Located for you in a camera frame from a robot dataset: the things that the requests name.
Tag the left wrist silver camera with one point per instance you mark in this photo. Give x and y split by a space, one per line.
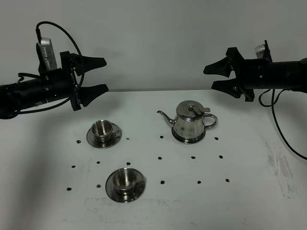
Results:
46 54

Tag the stainless steel teapot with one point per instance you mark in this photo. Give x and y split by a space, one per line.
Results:
191 120

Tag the far steel teacup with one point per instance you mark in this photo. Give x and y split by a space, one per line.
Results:
103 130

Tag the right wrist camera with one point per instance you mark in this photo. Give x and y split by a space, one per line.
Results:
262 52

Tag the near steel teacup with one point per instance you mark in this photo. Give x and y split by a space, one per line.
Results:
128 180

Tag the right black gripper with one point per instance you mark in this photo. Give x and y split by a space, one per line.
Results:
247 72

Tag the steel teacup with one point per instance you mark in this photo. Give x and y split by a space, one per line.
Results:
103 130
128 180

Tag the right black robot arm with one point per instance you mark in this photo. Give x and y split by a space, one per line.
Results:
291 75

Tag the far steel saucer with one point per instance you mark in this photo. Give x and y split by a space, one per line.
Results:
99 145

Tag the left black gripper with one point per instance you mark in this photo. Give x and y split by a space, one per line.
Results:
61 83

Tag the near steel saucer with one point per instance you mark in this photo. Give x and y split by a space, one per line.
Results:
117 197

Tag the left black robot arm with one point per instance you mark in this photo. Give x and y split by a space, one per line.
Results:
28 93

